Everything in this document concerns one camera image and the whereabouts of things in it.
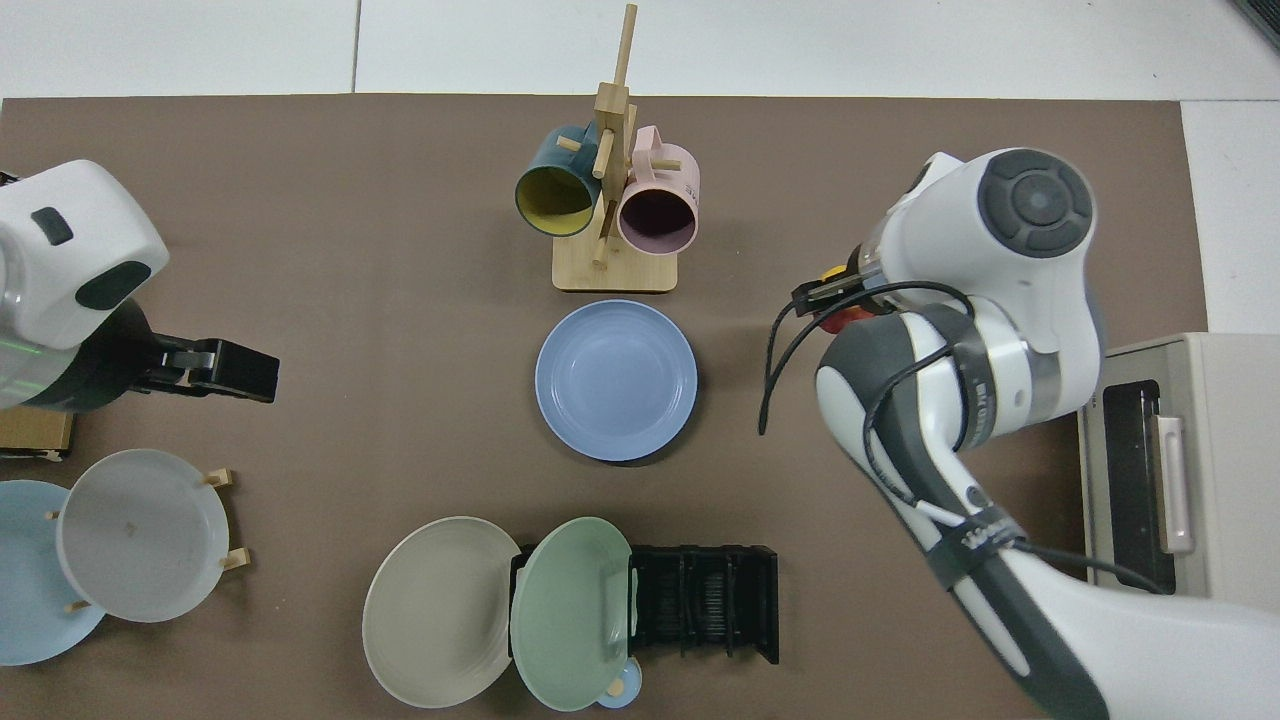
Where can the red yellow apple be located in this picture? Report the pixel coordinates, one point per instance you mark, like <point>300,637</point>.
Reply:
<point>850,318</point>

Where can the wooden peg plate rack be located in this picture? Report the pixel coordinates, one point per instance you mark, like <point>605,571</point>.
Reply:
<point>218,478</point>

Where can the grey plate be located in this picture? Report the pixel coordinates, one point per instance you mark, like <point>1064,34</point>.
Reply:
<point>140,535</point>

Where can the light blue plate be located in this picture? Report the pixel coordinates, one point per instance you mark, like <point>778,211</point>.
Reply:
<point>28,580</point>

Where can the cream plate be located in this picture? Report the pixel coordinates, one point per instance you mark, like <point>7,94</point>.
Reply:
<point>435,610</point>

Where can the black dish rack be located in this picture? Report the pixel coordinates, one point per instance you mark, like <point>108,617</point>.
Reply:
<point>705,600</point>

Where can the green plate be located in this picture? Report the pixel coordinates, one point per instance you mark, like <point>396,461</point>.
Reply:
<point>570,615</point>

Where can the pink cup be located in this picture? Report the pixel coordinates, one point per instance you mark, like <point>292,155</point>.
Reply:
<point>670,170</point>

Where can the brown table cloth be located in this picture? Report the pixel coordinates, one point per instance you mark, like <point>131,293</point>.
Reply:
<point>400,250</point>

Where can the wooden cup stand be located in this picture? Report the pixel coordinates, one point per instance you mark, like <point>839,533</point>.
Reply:
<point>615,270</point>

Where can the dark teal cup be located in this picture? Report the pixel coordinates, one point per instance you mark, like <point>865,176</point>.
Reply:
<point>545,165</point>

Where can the pale toaster oven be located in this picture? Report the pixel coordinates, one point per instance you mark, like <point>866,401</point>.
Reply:
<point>1235,470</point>

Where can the small blue round thing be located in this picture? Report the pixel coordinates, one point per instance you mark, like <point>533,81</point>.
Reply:
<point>625,692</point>

